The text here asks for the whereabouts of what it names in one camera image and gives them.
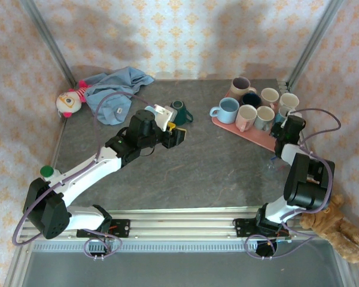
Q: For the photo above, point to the dark teal mug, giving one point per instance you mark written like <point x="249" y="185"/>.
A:
<point x="179" y="112"/>

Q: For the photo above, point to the pale blue mug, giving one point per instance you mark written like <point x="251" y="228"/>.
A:
<point x="150" y="108"/>

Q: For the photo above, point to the grey mug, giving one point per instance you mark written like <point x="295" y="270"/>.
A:
<point x="264" y="118"/>

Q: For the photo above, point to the pale pink mug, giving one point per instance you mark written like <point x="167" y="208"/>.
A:
<point x="288" y="101"/>

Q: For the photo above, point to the pink tray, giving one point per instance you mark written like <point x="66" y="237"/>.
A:
<point x="257" y="137"/>

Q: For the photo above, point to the speckled white mug pink inside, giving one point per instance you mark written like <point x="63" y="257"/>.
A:
<point x="269" y="95"/>

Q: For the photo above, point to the navy blue mug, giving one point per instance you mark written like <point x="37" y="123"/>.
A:
<point x="251" y="98"/>

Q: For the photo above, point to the large light blue mug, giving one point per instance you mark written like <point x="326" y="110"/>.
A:
<point x="227" y="110"/>

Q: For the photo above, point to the beige mug purple inside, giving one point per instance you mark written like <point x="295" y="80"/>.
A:
<point x="239" y="88"/>

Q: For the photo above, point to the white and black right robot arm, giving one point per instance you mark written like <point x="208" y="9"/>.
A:
<point x="305" y="185"/>

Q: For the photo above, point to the clear bottle with blue cap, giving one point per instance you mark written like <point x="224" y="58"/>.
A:
<point x="276" y="163"/>

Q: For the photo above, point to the blue cloth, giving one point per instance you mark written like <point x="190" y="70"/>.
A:
<point x="113" y="95"/>

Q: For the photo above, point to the plush doll with pink hair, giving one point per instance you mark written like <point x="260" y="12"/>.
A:
<point x="68" y="103"/>

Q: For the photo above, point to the white bottle with green cap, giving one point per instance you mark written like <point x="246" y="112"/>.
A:
<point x="46" y="171"/>

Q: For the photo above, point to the brown teddy plush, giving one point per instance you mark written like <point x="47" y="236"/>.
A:
<point x="335" y="233"/>

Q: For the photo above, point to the grey metal panel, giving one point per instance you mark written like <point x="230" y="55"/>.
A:
<point x="179" y="269"/>

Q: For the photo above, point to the aluminium table side rail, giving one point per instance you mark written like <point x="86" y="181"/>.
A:
<point x="60" y="140"/>

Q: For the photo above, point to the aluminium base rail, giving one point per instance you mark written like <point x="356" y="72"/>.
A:
<point x="179" y="227"/>

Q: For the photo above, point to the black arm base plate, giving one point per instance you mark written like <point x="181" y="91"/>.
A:
<point x="122" y="228"/>
<point x="242" y="228"/>

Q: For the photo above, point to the aluminium frame post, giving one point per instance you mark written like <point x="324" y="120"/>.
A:
<point x="48" y="36"/>
<point x="317" y="36"/>

